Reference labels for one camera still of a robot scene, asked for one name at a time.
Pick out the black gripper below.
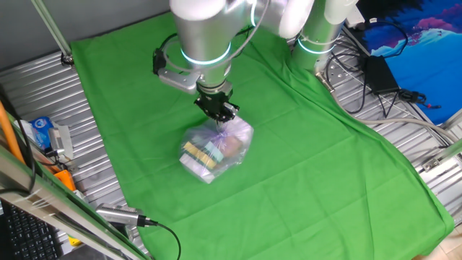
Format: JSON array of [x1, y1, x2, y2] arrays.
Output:
[[193, 90, 241, 123]]

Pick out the clear plastic bag of things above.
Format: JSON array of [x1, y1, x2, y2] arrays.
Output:
[[178, 115, 255, 185]]

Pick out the green cloth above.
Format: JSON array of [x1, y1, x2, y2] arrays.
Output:
[[70, 1, 456, 260]]

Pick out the black power adapter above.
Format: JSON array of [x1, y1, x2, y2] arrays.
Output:
[[363, 55, 401, 95]]

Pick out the white power strip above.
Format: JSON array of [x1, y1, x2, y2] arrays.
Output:
[[344, 5, 366, 32]]

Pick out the orange box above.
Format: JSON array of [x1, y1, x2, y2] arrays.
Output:
[[53, 169, 77, 192]]

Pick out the blue tissue pack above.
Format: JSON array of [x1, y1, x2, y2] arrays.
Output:
[[28, 116, 55, 151]]

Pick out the thin aluminium pole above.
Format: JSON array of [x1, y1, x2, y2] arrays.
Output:
[[30, 0, 75, 66]]

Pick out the white plastic pack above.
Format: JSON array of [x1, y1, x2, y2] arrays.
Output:
[[16, 118, 37, 145]]

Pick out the orange tube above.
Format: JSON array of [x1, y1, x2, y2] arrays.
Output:
[[0, 100, 26, 165]]

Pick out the blue picture poster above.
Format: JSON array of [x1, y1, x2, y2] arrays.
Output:
[[360, 0, 462, 126]]

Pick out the black keyboard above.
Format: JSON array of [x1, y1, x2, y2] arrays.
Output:
[[0, 201, 64, 260]]

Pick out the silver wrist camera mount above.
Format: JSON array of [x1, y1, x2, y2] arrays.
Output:
[[152, 46, 202, 95]]

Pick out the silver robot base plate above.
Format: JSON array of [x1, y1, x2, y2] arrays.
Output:
[[313, 57, 349, 86]]

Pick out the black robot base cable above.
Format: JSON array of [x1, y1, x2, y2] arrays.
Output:
[[324, 50, 369, 115]]

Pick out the black camera cable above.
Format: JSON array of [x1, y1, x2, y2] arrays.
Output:
[[136, 215, 182, 260]]

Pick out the silver camera with plug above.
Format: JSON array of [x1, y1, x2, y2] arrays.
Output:
[[95, 202, 141, 228]]

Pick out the grey robot hose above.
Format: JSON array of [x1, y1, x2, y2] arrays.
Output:
[[315, 70, 459, 145]]

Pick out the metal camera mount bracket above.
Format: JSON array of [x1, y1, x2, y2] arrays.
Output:
[[43, 147, 79, 173]]

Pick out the silver ribbed camera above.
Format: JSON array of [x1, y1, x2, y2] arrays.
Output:
[[48, 126, 68, 157]]

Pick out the black cable red tip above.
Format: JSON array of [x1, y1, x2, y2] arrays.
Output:
[[398, 88, 442, 110]]

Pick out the aluminium frame bar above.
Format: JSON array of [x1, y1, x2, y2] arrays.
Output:
[[0, 144, 151, 260]]

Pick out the small metal corner bracket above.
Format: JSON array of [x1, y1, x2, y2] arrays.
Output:
[[421, 157, 442, 173]]

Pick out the aluminium frame rail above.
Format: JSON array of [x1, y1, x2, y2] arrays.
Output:
[[414, 108, 462, 173]]

